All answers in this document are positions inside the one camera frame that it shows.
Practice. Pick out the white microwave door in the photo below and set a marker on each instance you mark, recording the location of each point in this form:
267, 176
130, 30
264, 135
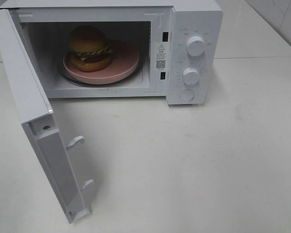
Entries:
37, 117

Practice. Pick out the lower white microwave knob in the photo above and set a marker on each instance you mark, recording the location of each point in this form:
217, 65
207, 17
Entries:
191, 76

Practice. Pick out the pink round plate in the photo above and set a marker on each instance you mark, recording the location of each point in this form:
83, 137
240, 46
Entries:
117, 63

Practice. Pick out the white microwave oven body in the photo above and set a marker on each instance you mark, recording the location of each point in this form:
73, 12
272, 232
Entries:
158, 29

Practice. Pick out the round white door-release button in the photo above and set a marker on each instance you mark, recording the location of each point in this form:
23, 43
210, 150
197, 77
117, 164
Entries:
187, 95

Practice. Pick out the upper white microwave knob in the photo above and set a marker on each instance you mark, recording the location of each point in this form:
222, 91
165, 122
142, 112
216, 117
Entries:
195, 45

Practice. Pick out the toy hamburger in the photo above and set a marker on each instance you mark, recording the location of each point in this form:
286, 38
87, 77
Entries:
89, 49

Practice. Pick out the white microwave knob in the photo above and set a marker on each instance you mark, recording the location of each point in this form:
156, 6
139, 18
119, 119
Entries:
195, 45
191, 76

